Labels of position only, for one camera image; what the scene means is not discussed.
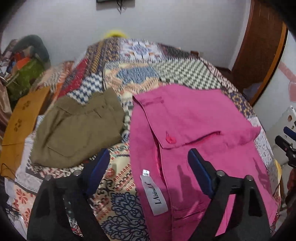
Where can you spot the mustard yellow fabric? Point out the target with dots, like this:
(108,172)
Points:
(21,124)

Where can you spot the pink pants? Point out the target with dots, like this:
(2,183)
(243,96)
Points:
(166,123)

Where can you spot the small wall monitor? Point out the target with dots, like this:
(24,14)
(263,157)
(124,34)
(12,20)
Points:
(120,5)

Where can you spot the dark green neck pillow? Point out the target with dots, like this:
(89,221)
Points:
(36,48)

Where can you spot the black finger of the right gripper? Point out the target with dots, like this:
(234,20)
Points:
(288,149)

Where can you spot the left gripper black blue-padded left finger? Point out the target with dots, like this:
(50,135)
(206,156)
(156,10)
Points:
(61,210)

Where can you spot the patchwork patterned bedspread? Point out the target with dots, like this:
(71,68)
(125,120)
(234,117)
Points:
(129,67)

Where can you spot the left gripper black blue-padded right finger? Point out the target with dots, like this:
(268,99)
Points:
(236,210)

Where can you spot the brown wooden door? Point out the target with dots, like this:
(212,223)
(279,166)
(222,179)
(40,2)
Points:
(260,51)

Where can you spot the green storage bin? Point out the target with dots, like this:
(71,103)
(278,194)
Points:
(20,84)

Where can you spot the white appliance with buttons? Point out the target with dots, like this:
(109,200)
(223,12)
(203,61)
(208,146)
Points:
(281,136)

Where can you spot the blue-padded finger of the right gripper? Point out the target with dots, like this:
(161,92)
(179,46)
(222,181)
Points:
(289,133)

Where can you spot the white wardrobe sliding door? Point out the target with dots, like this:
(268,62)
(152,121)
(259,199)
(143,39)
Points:
(279,94)

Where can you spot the yellow curved object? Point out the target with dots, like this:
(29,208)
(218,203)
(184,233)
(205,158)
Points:
(115,34)

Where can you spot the olive green folded pants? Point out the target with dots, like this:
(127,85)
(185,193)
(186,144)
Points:
(71,132)

